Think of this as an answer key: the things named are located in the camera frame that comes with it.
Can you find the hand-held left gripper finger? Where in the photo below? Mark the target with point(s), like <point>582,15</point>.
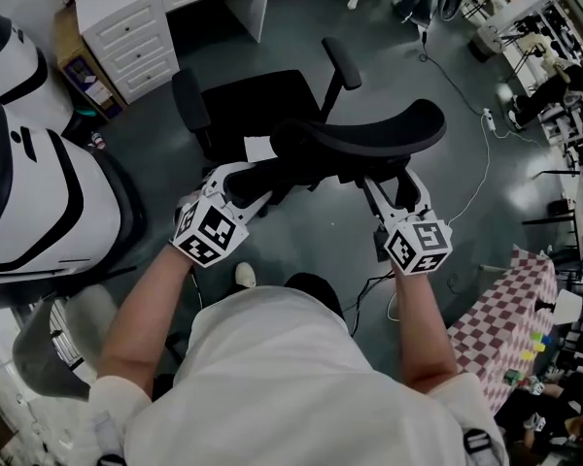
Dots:
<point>255,211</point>
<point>221,175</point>

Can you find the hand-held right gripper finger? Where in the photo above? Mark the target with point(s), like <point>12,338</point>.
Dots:
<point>421,194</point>
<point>379,199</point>

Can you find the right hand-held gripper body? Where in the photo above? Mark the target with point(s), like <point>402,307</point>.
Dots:
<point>418,243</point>

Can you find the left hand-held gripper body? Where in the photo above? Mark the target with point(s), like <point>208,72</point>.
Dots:
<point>209,233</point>

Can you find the black office chair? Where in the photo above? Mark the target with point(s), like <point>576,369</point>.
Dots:
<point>350,136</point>

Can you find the person's left forearm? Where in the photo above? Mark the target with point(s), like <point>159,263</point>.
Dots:
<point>141,318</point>

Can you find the person's right forearm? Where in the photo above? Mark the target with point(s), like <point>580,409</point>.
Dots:
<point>422,328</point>

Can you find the white desk with drawers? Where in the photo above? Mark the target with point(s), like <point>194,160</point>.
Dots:
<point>126,22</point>

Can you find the beige upholstered chair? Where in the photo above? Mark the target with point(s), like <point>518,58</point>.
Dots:
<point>53,352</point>

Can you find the person's left white shoe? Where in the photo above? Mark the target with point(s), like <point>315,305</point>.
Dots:
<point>245,275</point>

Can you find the white power strip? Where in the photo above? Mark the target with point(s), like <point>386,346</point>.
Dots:
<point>488,119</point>

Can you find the person's black trousers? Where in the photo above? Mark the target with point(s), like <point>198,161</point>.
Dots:
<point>316,291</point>

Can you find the pink checkered cloth table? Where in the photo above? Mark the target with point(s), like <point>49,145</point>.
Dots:
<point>505,318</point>

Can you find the red spray bottle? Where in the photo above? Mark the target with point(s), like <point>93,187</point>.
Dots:
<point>97,140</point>

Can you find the white shade table lamp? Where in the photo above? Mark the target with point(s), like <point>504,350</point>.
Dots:
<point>568,306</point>

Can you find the large white black robot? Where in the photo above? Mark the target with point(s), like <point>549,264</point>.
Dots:
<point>24,90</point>
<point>44,202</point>

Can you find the person's white shirt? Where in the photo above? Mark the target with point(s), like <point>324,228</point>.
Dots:
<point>291,381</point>

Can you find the brown cardboard box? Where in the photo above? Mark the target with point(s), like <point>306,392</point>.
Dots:
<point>78,56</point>

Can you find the black metal frame stand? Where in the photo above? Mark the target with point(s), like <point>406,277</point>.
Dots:
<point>558,214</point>

